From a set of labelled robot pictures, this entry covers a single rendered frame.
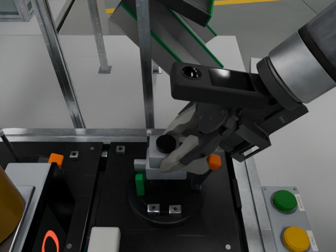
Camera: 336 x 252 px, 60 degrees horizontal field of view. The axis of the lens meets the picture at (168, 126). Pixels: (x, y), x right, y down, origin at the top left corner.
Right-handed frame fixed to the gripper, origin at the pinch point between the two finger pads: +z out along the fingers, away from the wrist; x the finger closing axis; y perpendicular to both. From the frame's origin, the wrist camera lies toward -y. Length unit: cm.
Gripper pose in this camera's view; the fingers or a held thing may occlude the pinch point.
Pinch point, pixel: (162, 150)
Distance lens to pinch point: 44.9
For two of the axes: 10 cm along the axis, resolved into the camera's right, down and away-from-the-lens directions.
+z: -6.5, 5.1, 5.6
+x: 0.1, -7.3, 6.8
